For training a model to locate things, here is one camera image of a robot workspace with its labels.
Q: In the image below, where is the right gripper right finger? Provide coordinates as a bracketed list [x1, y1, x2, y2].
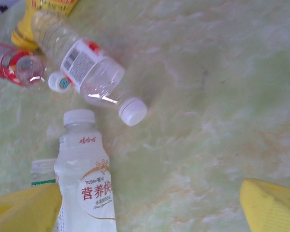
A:
[239, 178, 290, 232]

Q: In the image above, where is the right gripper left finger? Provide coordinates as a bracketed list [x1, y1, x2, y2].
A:
[0, 183, 63, 232]

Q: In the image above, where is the clear bottle green label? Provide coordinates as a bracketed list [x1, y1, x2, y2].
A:
[30, 159, 58, 188]

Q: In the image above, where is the milky white drink bottle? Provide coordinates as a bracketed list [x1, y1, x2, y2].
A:
[53, 109, 117, 232]

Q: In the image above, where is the red green label bottle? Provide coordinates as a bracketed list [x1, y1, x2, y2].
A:
[0, 40, 45, 87]

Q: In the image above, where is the clear bottle white red label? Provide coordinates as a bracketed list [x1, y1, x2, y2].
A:
[30, 11, 148, 127]

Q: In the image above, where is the yellow plastic bottle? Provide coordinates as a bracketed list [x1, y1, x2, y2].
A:
[11, 0, 79, 51]

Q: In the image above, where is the loose white bottle cap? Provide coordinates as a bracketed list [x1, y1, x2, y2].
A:
[47, 71, 73, 94]

